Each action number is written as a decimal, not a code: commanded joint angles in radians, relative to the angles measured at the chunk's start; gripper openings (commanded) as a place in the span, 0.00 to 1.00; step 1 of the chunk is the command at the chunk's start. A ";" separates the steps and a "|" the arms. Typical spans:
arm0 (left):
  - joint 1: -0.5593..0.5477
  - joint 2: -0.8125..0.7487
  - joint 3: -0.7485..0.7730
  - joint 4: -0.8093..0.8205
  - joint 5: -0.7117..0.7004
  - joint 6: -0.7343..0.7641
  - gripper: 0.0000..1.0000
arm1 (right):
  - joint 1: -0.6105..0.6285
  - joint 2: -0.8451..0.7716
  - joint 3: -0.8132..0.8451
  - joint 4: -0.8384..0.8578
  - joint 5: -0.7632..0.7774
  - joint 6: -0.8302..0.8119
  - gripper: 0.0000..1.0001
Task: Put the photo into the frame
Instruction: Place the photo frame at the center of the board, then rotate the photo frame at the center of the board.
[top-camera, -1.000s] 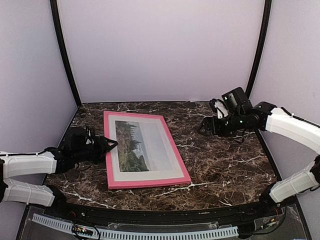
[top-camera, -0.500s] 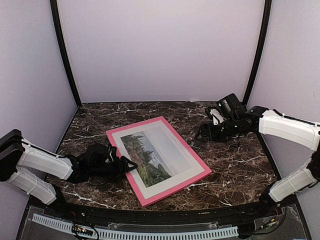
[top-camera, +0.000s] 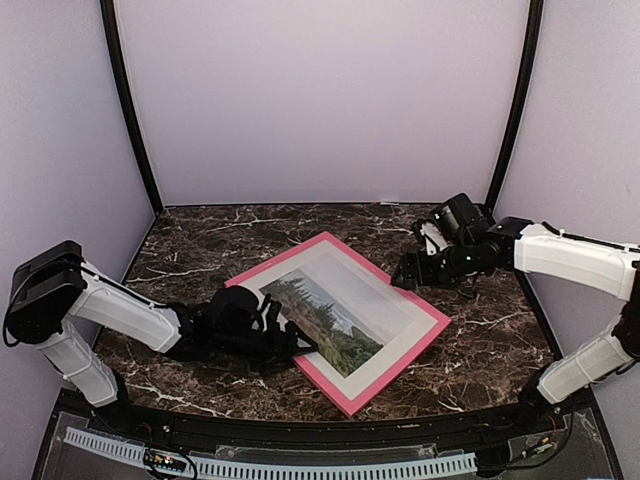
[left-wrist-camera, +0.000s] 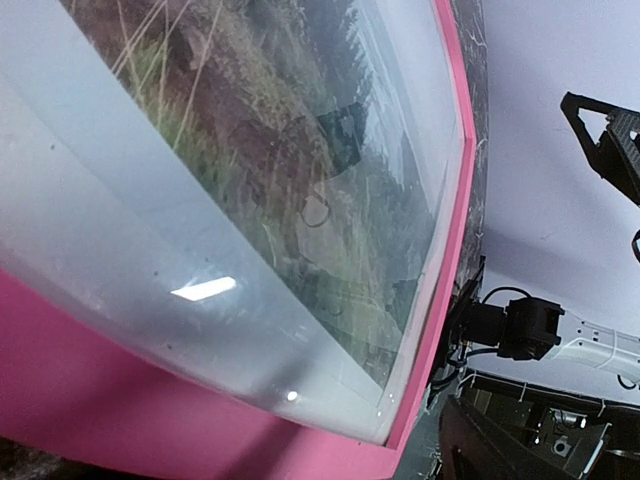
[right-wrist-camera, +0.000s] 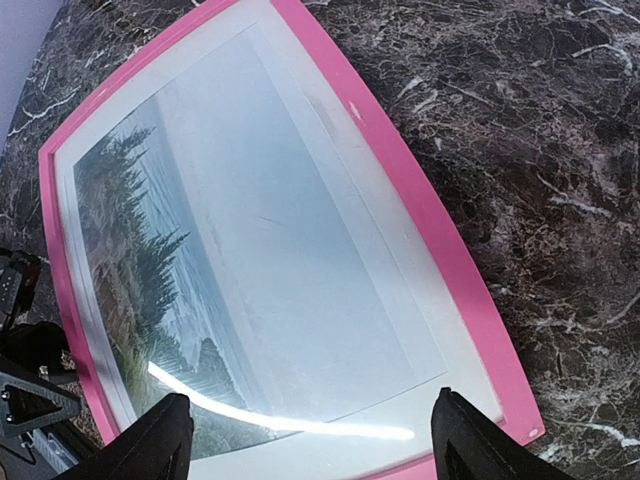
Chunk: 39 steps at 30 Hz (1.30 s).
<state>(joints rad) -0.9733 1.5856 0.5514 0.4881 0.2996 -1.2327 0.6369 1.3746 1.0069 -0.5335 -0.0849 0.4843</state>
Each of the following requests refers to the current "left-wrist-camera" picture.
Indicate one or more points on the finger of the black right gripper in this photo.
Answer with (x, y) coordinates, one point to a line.
(600, 155)

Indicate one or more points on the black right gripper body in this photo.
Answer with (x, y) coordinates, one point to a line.
(619, 152)

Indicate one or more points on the clear acrylic sheet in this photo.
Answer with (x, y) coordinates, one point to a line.
(225, 225)

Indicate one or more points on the wooden pink picture frame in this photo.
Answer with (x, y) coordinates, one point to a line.
(86, 363)

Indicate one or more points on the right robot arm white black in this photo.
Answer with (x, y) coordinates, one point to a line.
(511, 323)

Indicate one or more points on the landscape photo print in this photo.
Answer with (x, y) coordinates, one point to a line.
(291, 115)

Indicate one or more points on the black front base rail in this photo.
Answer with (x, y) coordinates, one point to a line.
(495, 428)

